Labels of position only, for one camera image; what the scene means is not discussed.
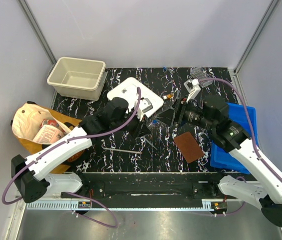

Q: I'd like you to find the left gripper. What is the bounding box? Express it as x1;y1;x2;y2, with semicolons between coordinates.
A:
111;107;152;140

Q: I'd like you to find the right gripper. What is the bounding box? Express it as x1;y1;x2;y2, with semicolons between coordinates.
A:
153;96;216;131

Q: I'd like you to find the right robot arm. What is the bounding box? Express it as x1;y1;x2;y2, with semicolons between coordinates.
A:
157;95;282;228

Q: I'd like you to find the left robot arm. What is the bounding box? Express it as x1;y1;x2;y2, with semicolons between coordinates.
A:
11;97;150;203

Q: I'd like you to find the orange capped vial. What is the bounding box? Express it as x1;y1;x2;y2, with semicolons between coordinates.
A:
163;93;174;100

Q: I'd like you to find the white plastic lid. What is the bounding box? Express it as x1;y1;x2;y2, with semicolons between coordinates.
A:
107;77;164;118

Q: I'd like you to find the thermometer with red tip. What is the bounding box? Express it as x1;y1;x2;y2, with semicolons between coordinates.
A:
103;147;142;154

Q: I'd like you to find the blue capped tube rear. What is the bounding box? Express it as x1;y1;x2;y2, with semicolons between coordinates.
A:
163;67;175;73

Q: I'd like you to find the clear test tube rack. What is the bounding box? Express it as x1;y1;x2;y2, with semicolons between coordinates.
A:
190;67;213;88

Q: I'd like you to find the blue compartment tray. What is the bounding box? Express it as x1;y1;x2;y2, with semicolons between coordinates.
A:
210;103;258;174

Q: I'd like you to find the beige plastic bin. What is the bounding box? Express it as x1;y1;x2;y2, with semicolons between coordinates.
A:
47;57;106;101

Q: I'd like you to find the cloth bag with items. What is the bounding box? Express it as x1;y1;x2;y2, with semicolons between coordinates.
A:
10;100;86;176

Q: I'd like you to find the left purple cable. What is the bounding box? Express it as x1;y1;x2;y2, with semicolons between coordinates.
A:
1;86;141;206

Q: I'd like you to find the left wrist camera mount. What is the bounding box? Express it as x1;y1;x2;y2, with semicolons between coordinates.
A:
128;96;153;120

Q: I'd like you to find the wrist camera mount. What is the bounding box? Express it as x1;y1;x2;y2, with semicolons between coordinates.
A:
128;96;153;120
184;78;201;103

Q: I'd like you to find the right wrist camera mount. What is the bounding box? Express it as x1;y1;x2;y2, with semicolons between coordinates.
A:
184;78;201;103

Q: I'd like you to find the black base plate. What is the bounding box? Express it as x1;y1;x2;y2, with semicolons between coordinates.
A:
73;172;228;199

